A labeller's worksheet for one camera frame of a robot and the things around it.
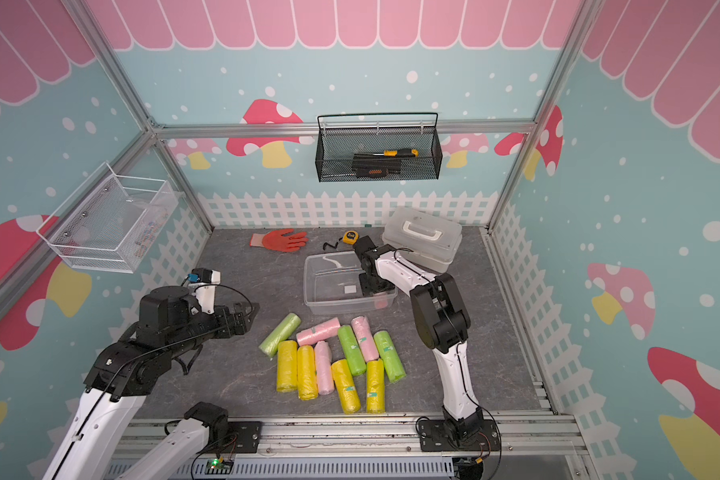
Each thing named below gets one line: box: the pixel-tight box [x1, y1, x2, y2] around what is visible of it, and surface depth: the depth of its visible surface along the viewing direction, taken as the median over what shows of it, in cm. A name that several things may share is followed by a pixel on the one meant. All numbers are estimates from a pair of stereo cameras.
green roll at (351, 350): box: [338, 324, 367, 376], surface depth 87 cm
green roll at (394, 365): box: [374, 331, 407, 383], surface depth 87 cm
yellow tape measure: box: [342, 230, 360, 245], surface depth 118 cm
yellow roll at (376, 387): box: [366, 359, 386, 414], surface depth 81 cm
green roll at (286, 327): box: [259, 313, 302, 358], surface depth 91 cm
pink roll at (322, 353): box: [314, 340, 335, 396], surface depth 85 cm
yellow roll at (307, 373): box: [297, 345, 318, 401], surface depth 83 cm
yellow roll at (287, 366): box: [276, 340, 298, 393], surface depth 85 cm
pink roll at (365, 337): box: [351, 315, 379, 362], surface depth 89 cm
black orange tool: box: [356, 167, 389, 178], surface depth 89 cm
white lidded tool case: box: [382, 207, 463, 274], surface depth 105 cm
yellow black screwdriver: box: [354, 149, 419, 158], surface depth 93 cm
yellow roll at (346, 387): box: [331, 359, 361, 415], surface depth 81 cm
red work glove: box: [250, 228, 309, 252], surface depth 119 cm
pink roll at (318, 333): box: [296, 317, 341, 346], surface depth 91 cm
